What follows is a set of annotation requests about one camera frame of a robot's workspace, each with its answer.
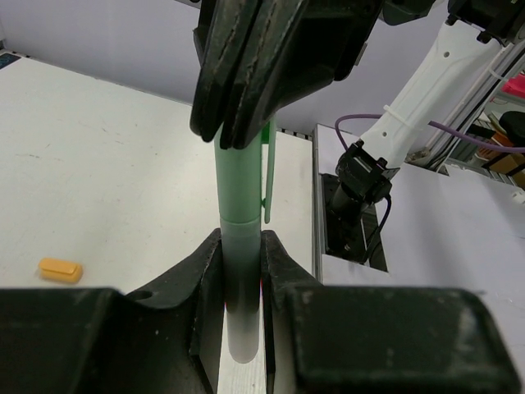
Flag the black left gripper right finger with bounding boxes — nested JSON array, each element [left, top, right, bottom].
[[261, 231, 521, 393]]

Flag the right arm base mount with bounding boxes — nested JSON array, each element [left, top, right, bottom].
[[320, 174, 388, 273]]

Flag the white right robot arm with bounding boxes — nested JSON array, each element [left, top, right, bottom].
[[190, 1, 524, 170]]

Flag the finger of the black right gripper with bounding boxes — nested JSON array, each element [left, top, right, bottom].
[[189, 0, 261, 142], [220, 1, 383, 149]]

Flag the yellow highlighter cap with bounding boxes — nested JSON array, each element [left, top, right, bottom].
[[38, 258, 84, 284]]

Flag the right table label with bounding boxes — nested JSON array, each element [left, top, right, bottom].
[[0, 53, 21, 69]]

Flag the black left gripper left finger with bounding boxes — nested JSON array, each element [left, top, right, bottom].
[[1, 231, 223, 393]]

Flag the green highlighter cap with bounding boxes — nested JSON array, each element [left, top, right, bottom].
[[214, 119, 276, 224]]

